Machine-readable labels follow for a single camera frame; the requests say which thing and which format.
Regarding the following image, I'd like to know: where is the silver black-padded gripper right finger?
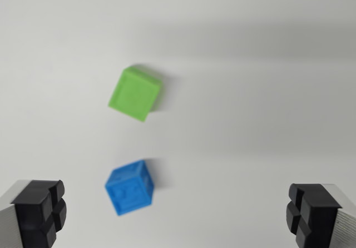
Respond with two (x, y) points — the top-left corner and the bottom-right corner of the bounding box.
(285, 183), (356, 248)

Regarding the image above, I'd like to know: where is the green cube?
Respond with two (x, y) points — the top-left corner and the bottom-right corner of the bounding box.
(108, 66), (163, 123)

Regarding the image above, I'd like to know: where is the blue cube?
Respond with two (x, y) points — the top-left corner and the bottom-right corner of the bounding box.
(104, 160), (155, 217)

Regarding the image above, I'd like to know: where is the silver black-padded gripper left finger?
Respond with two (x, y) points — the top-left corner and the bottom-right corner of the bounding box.
(0, 179), (68, 248)

